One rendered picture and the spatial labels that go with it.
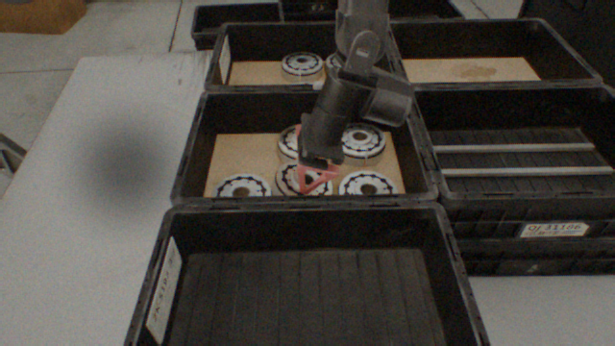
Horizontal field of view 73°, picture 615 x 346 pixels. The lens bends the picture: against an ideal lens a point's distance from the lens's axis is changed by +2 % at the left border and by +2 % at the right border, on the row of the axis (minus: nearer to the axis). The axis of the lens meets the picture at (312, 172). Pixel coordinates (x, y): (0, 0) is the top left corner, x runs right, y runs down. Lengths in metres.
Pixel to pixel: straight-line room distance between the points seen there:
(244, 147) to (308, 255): 0.29
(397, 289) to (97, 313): 0.52
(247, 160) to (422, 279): 0.39
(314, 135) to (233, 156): 0.26
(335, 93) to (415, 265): 0.29
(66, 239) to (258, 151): 0.42
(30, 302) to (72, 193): 0.26
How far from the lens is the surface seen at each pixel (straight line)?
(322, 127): 0.60
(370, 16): 0.55
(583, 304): 0.90
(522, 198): 0.67
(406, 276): 0.65
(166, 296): 0.59
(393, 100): 0.59
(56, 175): 1.12
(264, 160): 0.81
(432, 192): 0.63
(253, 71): 1.08
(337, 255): 0.66
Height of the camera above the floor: 1.37
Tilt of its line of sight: 45 degrees down
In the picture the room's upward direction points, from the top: straight up
